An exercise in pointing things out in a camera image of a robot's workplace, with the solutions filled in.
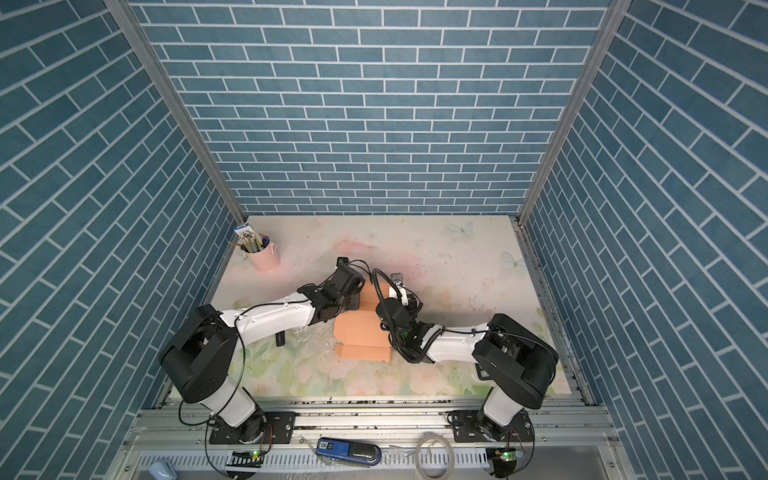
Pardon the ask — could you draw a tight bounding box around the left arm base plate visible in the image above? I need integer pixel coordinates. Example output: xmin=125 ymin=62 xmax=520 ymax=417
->
xmin=208 ymin=411 xmax=296 ymax=445

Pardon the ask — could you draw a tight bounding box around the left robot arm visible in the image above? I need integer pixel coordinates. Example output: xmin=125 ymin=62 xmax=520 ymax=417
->
xmin=158 ymin=257 xmax=365 ymax=441

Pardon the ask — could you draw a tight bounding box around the blue handheld device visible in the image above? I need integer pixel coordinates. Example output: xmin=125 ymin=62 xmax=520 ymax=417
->
xmin=316 ymin=437 xmax=382 ymax=466

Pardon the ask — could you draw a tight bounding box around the black calculator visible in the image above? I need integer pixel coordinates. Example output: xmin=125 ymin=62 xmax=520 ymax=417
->
xmin=475 ymin=364 xmax=491 ymax=381

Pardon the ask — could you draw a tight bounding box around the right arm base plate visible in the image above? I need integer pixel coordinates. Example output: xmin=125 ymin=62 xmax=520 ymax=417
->
xmin=447 ymin=410 xmax=535 ymax=443

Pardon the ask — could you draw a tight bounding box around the pink paper box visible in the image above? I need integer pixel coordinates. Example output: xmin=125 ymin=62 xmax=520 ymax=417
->
xmin=334 ymin=283 xmax=392 ymax=362

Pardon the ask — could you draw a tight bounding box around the pink pen cup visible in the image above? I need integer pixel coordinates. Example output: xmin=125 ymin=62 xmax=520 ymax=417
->
xmin=244 ymin=236 xmax=281 ymax=273

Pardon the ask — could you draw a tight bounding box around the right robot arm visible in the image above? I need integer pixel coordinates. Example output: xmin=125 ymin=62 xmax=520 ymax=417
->
xmin=376 ymin=298 xmax=559 ymax=441

